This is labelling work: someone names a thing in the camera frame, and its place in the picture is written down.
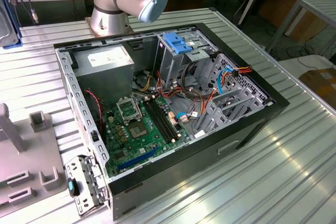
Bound orange red disk power wire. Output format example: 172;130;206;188
198;67;253;125

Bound grey disk bay cage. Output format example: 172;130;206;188
195;53;274;135

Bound black RAM slot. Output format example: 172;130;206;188
150;97;179;141
146;97;175;142
153;96;182;140
143;98;171;143

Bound grey optical drive cage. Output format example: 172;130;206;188
156;30;219;90

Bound metal socket cover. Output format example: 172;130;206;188
117;97;144;125

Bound green motherboard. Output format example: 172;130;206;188
101;95;192;179

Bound blue plastic drive latch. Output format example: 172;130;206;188
162;32;194;55

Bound grey power supply unit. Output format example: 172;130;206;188
72;44;136;104

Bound blue expansion slot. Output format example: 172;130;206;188
117;146;160;171

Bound black metal PC case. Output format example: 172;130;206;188
52;22;291;221

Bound grey parts rack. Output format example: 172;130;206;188
0;102;69;206

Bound brown cardboard box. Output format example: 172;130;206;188
299;68;336;104

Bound red orange board power wires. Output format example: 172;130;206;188
156;70;184;100

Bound black wire bundle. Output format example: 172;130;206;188
181;61;218;101

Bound blue data wire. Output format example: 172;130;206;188
217;66;234;94
175;112;190;124

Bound yellow black power wire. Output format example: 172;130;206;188
132;70;154;92

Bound red black fan wire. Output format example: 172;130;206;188
83;89;104;131

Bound black and blue bracket latch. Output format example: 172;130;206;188
67;177;81;197

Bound metal card retention bracket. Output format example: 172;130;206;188
64;154;111;218

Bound metal frame table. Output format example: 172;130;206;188
266;0;336;51

